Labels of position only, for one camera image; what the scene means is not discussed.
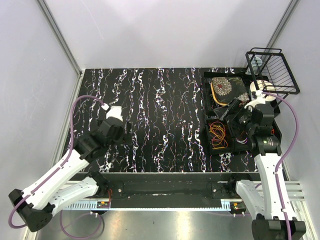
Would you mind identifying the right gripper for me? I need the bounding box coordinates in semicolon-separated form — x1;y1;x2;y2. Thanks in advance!
213;97;256;134

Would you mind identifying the yellow cable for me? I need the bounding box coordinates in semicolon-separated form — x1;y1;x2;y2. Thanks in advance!
209;121;230;150

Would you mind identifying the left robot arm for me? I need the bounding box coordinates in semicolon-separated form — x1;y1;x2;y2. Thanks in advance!
8;117;132;232

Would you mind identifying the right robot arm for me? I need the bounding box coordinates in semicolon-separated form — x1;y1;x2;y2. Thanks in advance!
219;98;307;240

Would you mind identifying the black tray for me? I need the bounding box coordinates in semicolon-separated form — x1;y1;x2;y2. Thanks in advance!
201;72;253;116

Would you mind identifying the black bin left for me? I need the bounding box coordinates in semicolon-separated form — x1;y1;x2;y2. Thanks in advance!
205;118;232;155

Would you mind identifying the black bin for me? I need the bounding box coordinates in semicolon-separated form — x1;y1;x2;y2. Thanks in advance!
205;118;232;155
227;121;253;152
271;120;282;144

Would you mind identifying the floral black cushion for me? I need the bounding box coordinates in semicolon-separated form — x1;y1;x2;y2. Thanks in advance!
210;76;250;106

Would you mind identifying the black bin middle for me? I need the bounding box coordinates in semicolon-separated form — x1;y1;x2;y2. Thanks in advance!
227;121;253;152

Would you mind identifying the black marble pattern mat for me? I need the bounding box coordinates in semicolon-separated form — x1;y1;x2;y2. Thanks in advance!
79;67;257;173

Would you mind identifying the white plate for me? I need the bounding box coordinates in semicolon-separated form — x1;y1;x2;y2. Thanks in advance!
249;79;276;100

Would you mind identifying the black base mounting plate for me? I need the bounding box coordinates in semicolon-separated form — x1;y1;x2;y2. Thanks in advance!
102;172;261;199

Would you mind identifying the black bin right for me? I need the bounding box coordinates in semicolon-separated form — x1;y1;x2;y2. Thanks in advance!
271;120;282;144

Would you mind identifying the white cup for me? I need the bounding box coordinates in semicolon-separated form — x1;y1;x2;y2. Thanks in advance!
250;56;263;75

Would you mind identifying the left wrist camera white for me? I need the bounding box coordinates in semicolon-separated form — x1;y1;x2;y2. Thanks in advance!
101;103;123;122

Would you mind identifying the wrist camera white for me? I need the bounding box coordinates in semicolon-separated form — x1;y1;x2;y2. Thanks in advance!
244;90;266;112
101;103;123;122

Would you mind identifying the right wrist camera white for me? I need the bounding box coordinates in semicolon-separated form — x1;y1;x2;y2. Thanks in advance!
244;90;266;112

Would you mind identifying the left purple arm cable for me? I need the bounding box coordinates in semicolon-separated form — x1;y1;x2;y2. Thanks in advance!
8;95;111;238

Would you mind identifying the black wire dish rack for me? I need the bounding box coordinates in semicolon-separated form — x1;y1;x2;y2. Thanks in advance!
245;47;301;99

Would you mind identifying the left aluminium frame post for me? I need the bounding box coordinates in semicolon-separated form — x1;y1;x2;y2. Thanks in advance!
34;0;85;78

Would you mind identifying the aluminium frame post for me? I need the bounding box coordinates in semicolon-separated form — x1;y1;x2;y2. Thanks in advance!
34;0;85;78
266;0;301;49

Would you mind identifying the aluminium rail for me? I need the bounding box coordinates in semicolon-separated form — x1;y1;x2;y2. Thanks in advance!
62;181;306;212

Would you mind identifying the right aluminium frame post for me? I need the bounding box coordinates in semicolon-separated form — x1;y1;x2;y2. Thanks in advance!
266;0;301;49

